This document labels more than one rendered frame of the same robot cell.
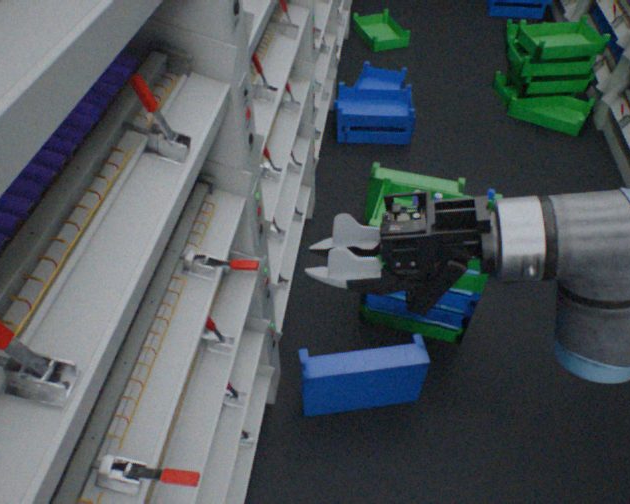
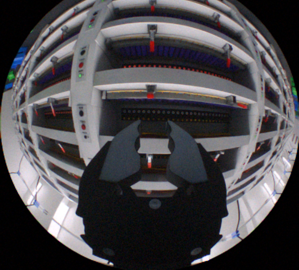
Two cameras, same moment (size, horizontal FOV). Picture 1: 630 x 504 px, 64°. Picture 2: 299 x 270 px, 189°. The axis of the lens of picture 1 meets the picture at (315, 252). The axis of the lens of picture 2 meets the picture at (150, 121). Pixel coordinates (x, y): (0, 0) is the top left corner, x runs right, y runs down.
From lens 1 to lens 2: 0.65 m
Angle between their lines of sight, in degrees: 97
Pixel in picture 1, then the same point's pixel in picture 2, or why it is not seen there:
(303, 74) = (29, 81)
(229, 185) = (97, 93)
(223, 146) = (98, 116)
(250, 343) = (120, 3)
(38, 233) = not seen: hidden behind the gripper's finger
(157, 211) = not seen: hidden behind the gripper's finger
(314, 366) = not seen: outside the picture
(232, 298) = (121, 31)
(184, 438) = (200, 37)
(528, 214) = not seen: outside the picture
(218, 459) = (181, 3)
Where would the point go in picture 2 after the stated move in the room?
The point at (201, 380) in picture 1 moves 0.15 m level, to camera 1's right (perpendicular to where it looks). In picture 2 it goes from (173, 32) to (174, 2)
